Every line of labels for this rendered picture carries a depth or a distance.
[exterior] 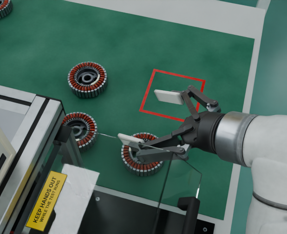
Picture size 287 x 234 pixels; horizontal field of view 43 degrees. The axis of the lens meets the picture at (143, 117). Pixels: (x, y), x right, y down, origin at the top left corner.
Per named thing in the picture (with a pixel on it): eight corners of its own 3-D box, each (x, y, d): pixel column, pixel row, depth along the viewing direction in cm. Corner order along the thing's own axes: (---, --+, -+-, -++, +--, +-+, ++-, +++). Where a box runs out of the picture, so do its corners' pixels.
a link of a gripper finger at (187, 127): (198, 136, 71) (199, 141, 70) (145, 155, 73) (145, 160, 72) (192, 122, 69) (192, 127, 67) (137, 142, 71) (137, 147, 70)
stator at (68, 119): (63, 115, 103) (61, 107, 100) (102, 121, 102) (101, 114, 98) (50, 150, 97) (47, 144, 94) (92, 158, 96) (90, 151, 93)
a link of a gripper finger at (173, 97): (178, 94, 77) (179, 92, 77) (153, 91, 82) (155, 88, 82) (182, 105, 79) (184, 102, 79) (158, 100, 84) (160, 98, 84)
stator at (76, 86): (61, 89, 108) (59, 81, 104) (83, 63, 113) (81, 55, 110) (94, 104, 105) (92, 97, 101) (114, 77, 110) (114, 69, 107)
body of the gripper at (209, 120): (220, 166, 66) (179, 154, 72) (241, 132, 69) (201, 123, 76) (207, 138, 61) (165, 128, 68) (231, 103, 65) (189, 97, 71)
